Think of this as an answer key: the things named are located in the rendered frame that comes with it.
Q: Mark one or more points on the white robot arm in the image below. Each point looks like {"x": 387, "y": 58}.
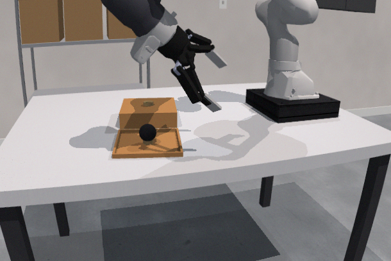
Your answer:
{"x": 154, "y": 26}

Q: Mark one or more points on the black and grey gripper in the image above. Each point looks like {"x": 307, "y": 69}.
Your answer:
{"x": 182, "y": 52}

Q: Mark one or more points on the black ball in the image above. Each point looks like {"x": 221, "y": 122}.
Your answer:
{"x": 147, "y": 132}

